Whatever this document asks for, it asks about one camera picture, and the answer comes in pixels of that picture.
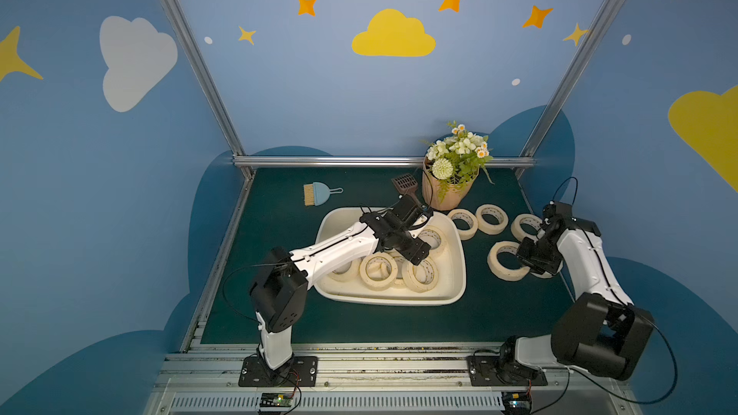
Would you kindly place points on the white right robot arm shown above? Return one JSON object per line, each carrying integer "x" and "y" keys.
{"x": 603, "y": 333}

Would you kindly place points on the masking tape roll four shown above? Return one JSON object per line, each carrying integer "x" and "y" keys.
{"x": 526, "y": 226}

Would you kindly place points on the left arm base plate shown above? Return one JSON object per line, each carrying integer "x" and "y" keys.
{"x": 300, "y": 371}

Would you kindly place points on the masking tape roll one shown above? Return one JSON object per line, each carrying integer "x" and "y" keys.
{"x": 503, "y": 262}

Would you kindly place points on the brown plastic scoop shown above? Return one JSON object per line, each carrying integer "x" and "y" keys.
{"x": 406, "y": 185}

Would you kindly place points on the masking tape roll seven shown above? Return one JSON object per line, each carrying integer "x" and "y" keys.
{"x": 544, "y": 275}

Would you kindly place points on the masking tape roll five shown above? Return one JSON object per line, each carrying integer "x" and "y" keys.
{"x": 378, "y": 271}

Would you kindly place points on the masking tape roll two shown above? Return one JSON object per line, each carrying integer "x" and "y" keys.
{"x": 491, "y": 219}

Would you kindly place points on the cream plastic storage tray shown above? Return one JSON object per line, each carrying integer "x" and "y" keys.
{"x": 450, "y": 287}

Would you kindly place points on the masking tape roll eight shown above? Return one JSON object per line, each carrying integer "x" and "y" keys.
{"x": 348, "y": 272}

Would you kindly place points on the masking tape roll nine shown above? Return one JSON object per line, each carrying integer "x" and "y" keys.
{"x": 436, "y": 239}

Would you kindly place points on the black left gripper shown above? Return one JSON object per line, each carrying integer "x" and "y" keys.
{"x": 413, "y": 245}

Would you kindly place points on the right circuit board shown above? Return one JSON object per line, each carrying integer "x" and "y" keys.
{"x": 517, "y": 403}

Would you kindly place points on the masking tape roll ten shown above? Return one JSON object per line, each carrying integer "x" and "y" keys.
{"x": 400, "y": 261}

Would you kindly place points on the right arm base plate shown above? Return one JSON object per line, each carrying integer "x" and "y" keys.
{"x": 486, "y": 370}

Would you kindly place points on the flower pot with white flowers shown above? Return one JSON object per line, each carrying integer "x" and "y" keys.
{"x": 451, "y": 166}

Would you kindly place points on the left circuit board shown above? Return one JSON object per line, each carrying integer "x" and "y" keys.
{"x": 277, "y": 401}

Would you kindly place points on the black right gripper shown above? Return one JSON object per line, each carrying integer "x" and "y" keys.
{"x": 534, "y": 259}

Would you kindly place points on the circuit board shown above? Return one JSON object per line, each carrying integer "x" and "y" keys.
{"x": 277, "y": 401}
{"x": 517, "y": 403}

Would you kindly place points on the masking tape roll six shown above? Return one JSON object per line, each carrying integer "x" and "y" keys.
{"x": 421, "y": 278}

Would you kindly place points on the blue dustpan with brush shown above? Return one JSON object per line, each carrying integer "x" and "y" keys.
{"x": 317, "y": 194}

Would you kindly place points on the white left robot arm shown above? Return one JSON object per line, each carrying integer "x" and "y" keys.
{"x": 279, "y": 290}

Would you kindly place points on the masking tape roll three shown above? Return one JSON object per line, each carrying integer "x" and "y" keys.
{"x": 465, "y": 222}

